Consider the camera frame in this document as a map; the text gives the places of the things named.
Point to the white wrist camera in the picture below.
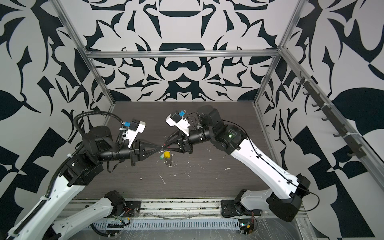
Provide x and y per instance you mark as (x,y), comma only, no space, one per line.
(179,120)
(135,130)

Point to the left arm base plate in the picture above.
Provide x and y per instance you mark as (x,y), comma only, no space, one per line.
(131,209)

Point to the large wire keyring red sleeve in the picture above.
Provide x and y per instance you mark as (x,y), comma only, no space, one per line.
(168,162)

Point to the green lit circuit board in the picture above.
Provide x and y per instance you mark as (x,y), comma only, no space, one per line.
(249,227)

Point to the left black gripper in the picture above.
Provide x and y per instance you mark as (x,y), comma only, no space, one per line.
(133,152)

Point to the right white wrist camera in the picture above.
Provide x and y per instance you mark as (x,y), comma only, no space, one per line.
(179,120)

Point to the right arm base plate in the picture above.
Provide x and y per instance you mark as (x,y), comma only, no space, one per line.
(232,208)

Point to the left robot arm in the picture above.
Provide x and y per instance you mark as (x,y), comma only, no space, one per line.
(72,177)

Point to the white slotted cable duct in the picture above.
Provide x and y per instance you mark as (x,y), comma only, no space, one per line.
(186,224)

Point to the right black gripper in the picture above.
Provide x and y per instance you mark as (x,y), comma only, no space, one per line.
(185,142)

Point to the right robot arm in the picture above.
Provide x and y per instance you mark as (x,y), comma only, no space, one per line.
(284,197)

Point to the yellow capped key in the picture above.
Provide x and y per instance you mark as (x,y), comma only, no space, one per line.
(167,155)

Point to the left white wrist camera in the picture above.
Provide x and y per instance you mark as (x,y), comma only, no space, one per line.
(135,130)

